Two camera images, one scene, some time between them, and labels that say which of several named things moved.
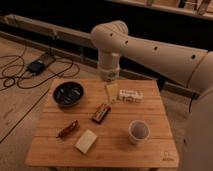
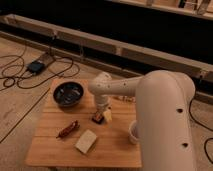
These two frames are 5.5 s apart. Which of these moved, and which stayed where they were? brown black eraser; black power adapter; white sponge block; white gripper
Moved: white gripper
Stayed: black power adapter; brown black eraser; white sponge block
